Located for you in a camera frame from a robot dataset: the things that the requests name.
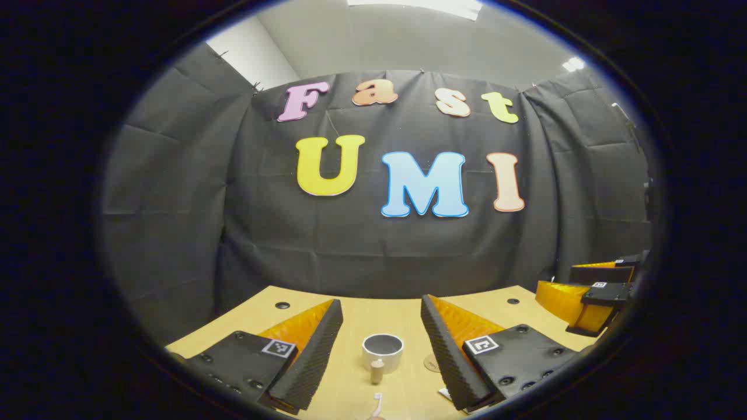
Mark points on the ceiling light panel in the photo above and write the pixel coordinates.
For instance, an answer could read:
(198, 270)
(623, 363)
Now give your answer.
(573, 64)

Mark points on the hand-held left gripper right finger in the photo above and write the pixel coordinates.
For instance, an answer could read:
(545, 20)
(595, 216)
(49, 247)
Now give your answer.
(446, 361)

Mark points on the round wooden coaster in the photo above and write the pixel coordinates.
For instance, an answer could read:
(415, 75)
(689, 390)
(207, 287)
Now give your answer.
(430, 364)

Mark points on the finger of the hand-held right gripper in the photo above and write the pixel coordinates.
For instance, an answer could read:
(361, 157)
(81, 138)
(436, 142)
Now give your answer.
(595, 274)
(607, 294)

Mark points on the light wooden desktop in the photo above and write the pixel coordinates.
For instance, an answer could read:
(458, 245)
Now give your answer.
(373, 318)

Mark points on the white toothpaste tube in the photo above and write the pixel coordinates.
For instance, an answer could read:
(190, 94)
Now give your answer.
(444, 393)

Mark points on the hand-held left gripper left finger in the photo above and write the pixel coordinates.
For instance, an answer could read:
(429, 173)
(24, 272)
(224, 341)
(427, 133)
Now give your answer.
(315, 356)

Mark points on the pink toothbrush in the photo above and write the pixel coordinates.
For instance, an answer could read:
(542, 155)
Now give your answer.
(377, 400)

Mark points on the black backdrop cloth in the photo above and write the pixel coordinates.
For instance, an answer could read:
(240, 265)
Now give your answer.
(262, 233)

